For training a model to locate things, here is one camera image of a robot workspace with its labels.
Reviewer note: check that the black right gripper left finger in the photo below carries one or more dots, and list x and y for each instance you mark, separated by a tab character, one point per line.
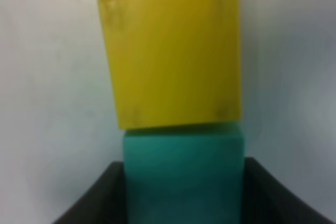
104	202

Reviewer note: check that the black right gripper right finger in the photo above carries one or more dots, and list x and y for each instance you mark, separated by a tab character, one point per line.
266	200

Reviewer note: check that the teal block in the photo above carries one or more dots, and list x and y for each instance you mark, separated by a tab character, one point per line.
184	174

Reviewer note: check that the yellow block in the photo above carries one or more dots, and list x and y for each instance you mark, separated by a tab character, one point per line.
173	62

